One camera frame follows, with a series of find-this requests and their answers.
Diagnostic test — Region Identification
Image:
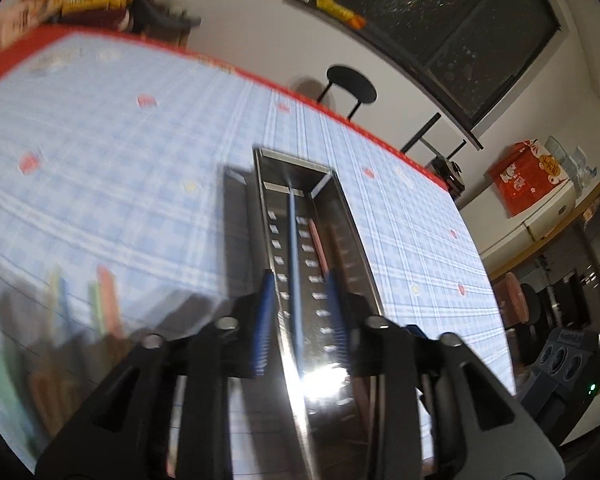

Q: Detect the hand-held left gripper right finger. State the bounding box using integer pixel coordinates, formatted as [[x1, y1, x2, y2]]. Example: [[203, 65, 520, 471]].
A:
[[327, 269, 565, 480]]

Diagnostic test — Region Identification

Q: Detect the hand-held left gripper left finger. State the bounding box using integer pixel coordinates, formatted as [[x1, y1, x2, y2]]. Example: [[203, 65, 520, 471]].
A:
[[35, 269, 281, 480]]

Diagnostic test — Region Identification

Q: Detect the stainless steel utensil tray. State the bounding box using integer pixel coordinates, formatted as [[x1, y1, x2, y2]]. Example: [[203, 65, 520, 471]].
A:
[[252, 147, 388, 480]]

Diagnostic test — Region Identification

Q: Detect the pink round stool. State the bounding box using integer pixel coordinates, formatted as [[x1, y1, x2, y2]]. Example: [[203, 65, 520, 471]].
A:
[[494, 272, 530, 328]]

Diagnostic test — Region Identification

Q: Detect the white refrigerator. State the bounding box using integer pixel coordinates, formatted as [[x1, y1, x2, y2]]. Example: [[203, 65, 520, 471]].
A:
[[480, 187, 580, 261]]

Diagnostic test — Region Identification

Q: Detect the dark small appliance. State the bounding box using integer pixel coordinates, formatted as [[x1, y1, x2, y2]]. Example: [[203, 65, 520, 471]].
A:
[[427, 155, 466, 206]]

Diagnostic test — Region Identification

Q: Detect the red printed bag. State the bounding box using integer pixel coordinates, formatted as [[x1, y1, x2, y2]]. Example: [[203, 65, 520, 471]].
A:
[[488, 140, 570, 218]]

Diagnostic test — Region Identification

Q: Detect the clear plastic container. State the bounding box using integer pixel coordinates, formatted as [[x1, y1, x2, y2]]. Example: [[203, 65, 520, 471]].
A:
[[544, 135, 600, 193]]

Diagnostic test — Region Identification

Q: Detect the blue plaid tablecloth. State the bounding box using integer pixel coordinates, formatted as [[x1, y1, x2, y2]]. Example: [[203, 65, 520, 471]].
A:
[[0, 30, 518, 466]]

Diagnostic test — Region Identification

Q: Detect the black metal stand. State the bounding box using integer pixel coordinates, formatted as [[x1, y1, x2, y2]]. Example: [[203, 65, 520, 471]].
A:
[[400, 112, 468, 161]]

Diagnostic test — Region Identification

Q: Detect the black round stool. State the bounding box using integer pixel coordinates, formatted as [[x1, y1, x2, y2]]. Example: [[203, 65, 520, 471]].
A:
[[316, 64, 378, 121]]

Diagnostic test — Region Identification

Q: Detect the yellow snack packet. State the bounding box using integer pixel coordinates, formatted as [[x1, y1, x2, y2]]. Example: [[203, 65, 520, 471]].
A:
[[316, 0, 367, 30]]

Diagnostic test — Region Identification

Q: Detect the dark window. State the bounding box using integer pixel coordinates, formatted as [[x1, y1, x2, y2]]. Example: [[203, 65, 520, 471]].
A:
[[284, 0, 563, 151]]

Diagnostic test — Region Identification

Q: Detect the dark clothing pile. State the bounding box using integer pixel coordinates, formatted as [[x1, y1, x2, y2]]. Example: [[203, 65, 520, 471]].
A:
[[50, 0, 201, 46]]

